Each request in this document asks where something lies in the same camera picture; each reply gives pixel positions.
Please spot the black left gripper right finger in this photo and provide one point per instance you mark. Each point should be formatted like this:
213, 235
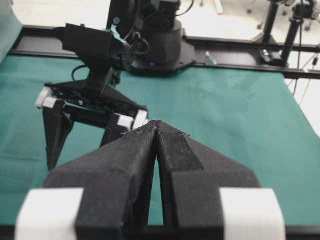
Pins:
208, 196

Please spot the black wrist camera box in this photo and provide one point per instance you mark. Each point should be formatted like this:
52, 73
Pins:
96, 48

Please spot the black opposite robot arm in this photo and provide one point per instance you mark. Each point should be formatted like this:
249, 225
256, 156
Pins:
155, 37

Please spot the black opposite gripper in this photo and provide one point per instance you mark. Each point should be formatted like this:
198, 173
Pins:
126, 114

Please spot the green table cloth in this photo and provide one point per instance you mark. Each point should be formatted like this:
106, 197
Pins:
248, 116

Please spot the black aluminium frame rail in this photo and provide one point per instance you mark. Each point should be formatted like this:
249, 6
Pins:
36, 41

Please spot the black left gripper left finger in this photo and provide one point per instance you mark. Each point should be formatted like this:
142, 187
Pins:
102, 195

